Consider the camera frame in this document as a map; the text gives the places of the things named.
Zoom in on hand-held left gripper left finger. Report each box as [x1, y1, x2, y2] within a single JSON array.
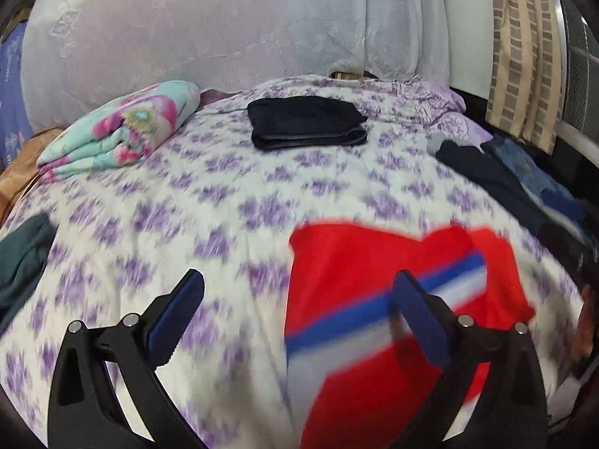
[[47, 268, 207, 449]]

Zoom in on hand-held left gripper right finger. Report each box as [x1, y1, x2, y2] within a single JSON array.
[[388, 270, 549, 449]]

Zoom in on red pants with blue-white stripe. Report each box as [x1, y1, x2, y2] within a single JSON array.
[[285, 223, 536, 449]]

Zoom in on dark green pants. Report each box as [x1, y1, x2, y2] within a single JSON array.
[[0, 212, 57, 334]]

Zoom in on black folded pants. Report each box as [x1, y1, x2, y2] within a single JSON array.
[[247, 96, 368, 152]]

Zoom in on purple floral bedspread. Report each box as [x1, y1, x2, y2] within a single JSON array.
[[0, 75, 586, 449]]

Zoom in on black garment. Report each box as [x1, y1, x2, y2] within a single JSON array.
[[435, 140, 548, 228]]

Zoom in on teal pink floral folded blanket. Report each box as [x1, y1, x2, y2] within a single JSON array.
[[37, 80, 202, 180]]

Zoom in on orange brown cloth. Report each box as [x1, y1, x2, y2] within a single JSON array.
[[0, 126, 66, 225]]

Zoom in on beige grey striped curtain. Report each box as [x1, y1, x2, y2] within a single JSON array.
[[486, 0, 565, 154]]

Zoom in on white lace cloth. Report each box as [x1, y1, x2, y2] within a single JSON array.
[[21, 0, 451, 125]]

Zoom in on metal mesh screen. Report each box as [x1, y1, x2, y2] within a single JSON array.
[[550, 0, 599, 169]]

